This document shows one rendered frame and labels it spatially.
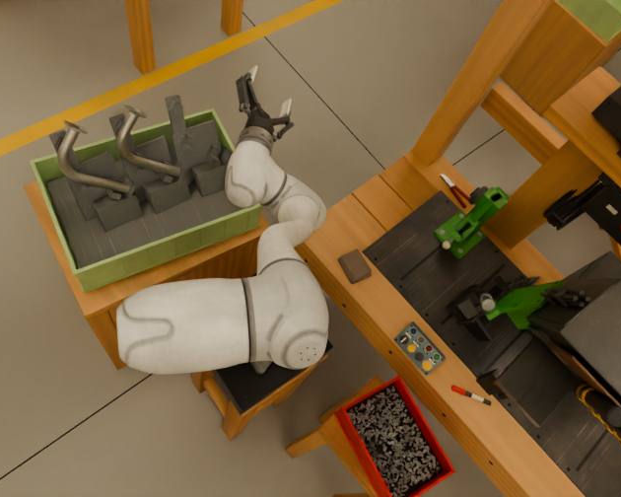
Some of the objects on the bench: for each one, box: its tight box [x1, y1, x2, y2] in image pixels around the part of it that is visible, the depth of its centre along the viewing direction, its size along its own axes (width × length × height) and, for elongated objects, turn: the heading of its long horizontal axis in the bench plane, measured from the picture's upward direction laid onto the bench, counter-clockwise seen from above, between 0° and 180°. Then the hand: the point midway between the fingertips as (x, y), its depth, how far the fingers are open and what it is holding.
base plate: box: [362, 190, 621, 497], centre depth 183 cm, size 42×110×2 cm, turn 37°
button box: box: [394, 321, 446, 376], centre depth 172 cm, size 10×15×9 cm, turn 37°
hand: (270, 87), depth 151 cm, fingers open, 13 cm apart
